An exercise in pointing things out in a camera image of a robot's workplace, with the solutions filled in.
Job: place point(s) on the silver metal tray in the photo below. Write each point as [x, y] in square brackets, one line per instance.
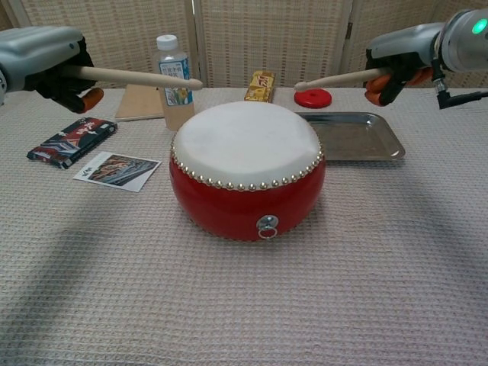
[358, 133]

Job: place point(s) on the beige woven tablecloth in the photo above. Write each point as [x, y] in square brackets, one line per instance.
[244, 305]

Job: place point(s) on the red plastic disc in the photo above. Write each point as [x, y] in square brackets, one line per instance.
[305, 101]

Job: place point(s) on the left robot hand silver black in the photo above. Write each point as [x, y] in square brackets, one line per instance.
[34, 49]

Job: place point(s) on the dark patterned packet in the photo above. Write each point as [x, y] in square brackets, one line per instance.
[72, 143]

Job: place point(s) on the gold snack package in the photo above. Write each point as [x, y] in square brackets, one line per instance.
[259, 89]

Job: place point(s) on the woven folding screen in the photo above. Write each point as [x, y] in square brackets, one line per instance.
[267, 38]

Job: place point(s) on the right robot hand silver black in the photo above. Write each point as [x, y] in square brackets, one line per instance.
[404, 42]

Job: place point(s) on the brown kraft notebook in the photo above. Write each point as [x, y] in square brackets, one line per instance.
[139, 103]

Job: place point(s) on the red drum white skin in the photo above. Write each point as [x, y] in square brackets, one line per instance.
[244, 145]

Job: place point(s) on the clear water bottle white cap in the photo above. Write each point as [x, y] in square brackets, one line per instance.
[175, 57]

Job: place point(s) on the white picture postcard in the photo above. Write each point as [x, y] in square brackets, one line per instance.
[118, 171]

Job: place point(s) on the wooden drumstick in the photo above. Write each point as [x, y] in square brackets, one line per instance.
[335, 80]
[145, 77]

